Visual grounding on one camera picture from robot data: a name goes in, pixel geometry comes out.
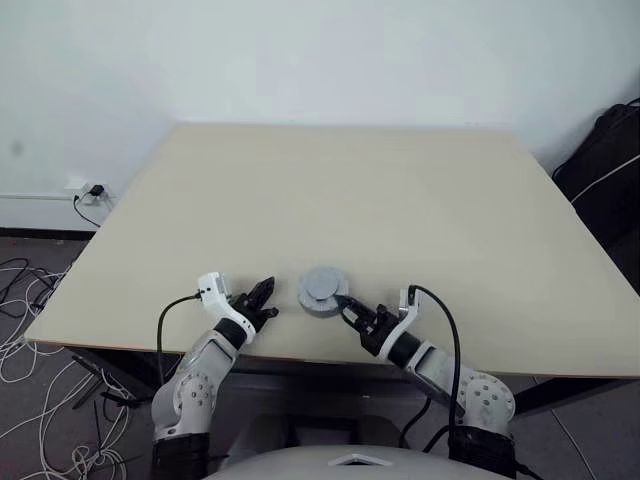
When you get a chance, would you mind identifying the black bag with white stripe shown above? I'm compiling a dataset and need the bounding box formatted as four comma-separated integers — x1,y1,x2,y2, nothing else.
551,97,640,297

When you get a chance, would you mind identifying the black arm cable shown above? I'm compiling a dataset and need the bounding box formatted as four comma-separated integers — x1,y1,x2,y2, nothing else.
156,293,204,389
408,283,464,431

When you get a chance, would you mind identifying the black floor cable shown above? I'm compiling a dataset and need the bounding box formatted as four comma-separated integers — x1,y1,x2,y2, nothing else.
0,257,57,322

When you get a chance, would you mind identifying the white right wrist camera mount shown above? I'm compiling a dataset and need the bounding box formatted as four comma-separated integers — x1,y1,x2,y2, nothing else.
376,286,422,361

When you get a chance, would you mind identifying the grey hinged housing lid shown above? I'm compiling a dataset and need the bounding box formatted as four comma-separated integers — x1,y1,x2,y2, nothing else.
298,267,350,302

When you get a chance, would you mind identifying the grey robot torso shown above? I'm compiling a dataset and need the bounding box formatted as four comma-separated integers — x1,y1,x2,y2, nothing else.
199,438,501,480

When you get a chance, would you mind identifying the black folded stand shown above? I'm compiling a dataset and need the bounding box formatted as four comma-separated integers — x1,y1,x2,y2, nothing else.
69,352,137,451

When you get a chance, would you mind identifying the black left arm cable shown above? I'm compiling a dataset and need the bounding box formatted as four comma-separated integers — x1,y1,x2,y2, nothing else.
156,293,204,389

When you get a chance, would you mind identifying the white wall power outlet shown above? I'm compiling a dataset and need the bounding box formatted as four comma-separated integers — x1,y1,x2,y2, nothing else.
74,181,117,207

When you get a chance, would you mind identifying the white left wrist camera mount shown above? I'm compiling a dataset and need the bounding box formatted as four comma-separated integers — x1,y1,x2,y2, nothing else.
195,271,257,346

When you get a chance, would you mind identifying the black charger cable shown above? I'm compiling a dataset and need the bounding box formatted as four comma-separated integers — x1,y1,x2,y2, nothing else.
72,192,102,230

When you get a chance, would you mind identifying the tangled white floor cable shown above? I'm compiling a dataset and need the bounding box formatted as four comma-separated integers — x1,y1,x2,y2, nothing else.
0,264,144,480

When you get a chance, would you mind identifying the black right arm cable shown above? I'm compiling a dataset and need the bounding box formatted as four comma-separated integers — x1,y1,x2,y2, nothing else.
408,283,464,431

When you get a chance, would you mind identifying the grey round motor housing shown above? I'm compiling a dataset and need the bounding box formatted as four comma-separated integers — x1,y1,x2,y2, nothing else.
296,267,352,320

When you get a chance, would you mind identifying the black robot body cable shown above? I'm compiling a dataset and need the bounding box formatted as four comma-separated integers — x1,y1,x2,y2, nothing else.
399,394,434,442

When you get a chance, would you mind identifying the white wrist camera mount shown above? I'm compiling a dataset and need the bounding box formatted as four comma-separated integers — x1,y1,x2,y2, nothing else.
376,286,422,361
195,271,257,346

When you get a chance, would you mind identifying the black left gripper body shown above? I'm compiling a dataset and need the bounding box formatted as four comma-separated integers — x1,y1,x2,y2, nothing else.
229,294,267,332

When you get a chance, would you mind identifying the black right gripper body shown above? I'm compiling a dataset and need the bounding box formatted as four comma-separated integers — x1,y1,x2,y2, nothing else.
357,303,402,358

